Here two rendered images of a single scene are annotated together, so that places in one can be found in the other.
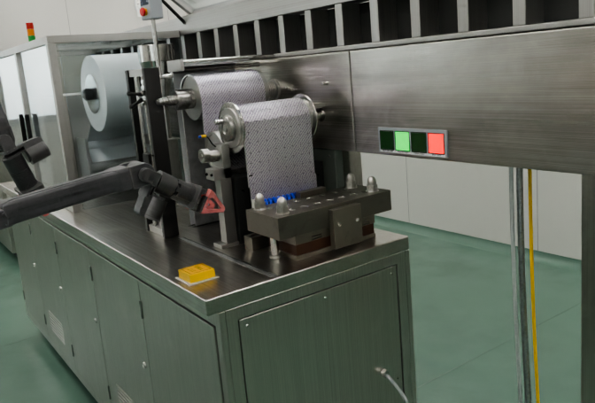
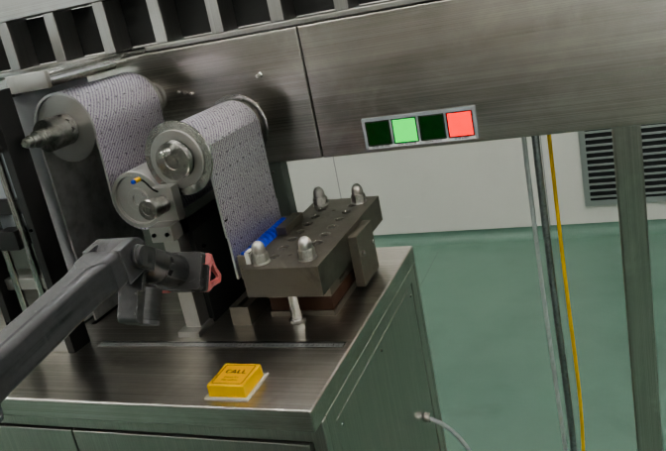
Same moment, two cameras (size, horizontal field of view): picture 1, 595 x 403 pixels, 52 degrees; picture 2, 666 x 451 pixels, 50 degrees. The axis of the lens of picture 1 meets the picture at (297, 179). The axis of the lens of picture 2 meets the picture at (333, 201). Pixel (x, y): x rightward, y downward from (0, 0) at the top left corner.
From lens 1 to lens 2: 0.82 m
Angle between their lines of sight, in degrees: 32
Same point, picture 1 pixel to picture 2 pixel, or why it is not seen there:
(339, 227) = (363, 256)
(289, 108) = (238, 116)
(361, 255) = (392, 283)
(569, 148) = (647, 97)
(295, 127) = (250, 140)
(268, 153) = (235, 183)
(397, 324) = (422, 354)
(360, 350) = (408, 400)
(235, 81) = (124, 91)
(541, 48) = not seen: outside the picture
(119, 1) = not seen: outside the picture
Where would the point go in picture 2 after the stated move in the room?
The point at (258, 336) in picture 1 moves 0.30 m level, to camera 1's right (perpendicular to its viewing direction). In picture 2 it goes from (351, 431) to (472, 358)
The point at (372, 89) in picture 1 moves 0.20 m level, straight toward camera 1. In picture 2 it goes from (344, 71) to (393, 72)
